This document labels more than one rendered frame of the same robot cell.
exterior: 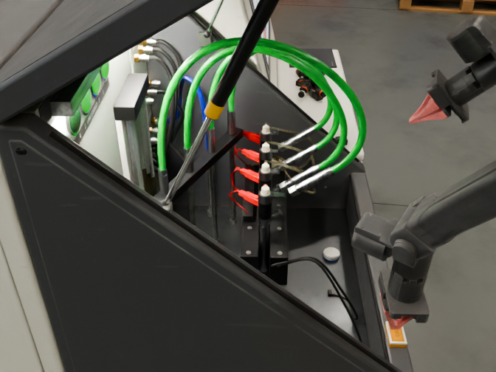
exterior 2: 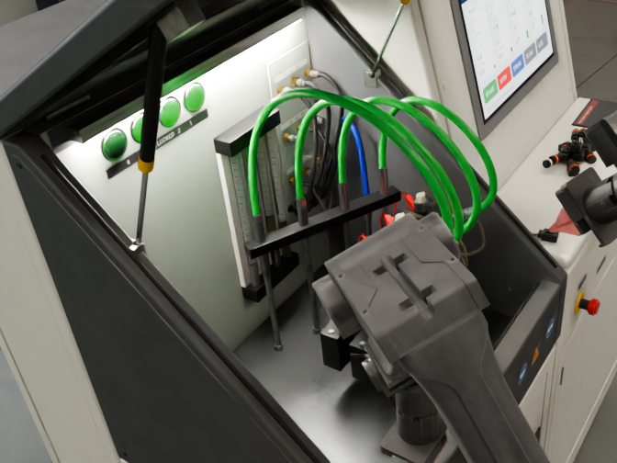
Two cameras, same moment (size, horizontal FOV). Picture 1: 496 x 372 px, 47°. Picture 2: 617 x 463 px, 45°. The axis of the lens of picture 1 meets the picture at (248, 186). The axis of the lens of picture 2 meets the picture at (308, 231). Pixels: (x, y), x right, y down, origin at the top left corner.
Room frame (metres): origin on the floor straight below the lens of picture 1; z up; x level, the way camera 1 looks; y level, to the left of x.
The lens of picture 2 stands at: (0.07, -0.58, 1.88)
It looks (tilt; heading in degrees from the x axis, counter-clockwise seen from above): 34 degrees down; 37
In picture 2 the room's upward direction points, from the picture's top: 7 degrees counter-clockwise
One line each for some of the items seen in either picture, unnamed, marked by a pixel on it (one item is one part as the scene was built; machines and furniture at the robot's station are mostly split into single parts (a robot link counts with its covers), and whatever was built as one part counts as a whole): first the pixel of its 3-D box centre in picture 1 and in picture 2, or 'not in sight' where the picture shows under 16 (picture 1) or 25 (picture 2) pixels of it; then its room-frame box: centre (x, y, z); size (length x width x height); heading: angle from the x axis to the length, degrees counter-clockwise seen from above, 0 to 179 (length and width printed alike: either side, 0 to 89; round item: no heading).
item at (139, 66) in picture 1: (148, 91); (302, 127); (1.16, 0.22, 1.20); 0.13 x 0.03 x 0.31; 178
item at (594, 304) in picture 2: not in sight; (588, 305); (1.35, -0.33, 0.80); 0.05 x 0.04 x 0.05; 178
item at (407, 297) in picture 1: (406, 283); (418, 419); (0.68, -0.27, 1.09); 0.10 x 0.07 x 0.07; 179
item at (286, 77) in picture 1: (313, 96); (574, 169); (1.60, -0.20, 0.97); 0.70 x 0.22 x 0.03; 178
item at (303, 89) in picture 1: (313, 79); (580, 146); (1.64, -0.20, 1.01); 0.23 x 0.11 x 0.06; 178
